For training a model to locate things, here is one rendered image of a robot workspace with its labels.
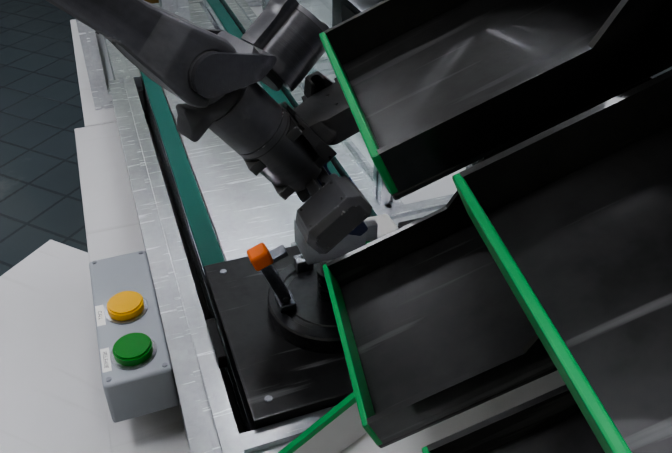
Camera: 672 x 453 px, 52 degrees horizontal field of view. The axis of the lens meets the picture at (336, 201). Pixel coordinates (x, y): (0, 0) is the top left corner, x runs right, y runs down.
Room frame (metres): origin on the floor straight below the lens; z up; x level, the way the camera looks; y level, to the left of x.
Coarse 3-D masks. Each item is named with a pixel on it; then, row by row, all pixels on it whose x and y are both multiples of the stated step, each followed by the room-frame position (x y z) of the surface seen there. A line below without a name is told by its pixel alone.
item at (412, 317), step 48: (384, 240) 0.36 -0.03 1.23; (432, 240) 0.36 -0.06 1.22; (480, 240) 0.35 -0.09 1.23; (336, 288) 0.34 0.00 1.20; (384, 288) 0.34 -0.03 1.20; (432, 288) 0.32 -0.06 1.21; (480, 288) 0.31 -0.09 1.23; (384, 336) 0.30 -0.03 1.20; (432, 336) 0.29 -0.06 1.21; (480, 336) 0.28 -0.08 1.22; (528, 336) 0.27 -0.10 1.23; (384, 384) 0.27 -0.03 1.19; (432, 384) 0.26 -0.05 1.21; (480, 384) 0.24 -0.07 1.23; (384, 432) 0.23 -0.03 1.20
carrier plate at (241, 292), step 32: (288, 256) 0.66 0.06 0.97; (224, 288) 0.60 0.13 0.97; (256, 288) 0.60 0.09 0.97; (224, 320) 0.55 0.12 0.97; (256, 320) 0.55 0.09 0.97; (256, 352) 0.50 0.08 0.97; (288, 352) 0.50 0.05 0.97; (256, 384) 0.46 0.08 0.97; (288, 384) 0.46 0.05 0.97; (320, 384) 0.46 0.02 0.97; (256, 416) 0.42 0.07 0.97; (288, 416) 0.43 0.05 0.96
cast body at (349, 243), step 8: (296, 224) 0.57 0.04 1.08; (368, 224) 0.58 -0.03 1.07; (376, 224) 0.58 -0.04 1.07; (296, 232) 0.57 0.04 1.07; (368, 232) 0.58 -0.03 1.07; (376, 232) 0.58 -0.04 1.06; (296, 240) 0.57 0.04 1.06; (304, 240) 0.54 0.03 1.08; (344, 240) 0.55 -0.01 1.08; (352, 240) 0.55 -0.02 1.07; (360, 240) 0.56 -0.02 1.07; (368, 240) 0.58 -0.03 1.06; (304, 248) 0.54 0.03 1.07; (312, 248) 0.54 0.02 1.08; (336, 248) 0.55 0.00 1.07; (344, 248) 0.55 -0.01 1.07; (352, 248) 0.55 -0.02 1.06; (304, 256) 0.54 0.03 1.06; (312, 256) 0.54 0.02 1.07; (320, 256) 0.54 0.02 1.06; (328, 256) 0.54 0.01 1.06; (336, 256) 0.55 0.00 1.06
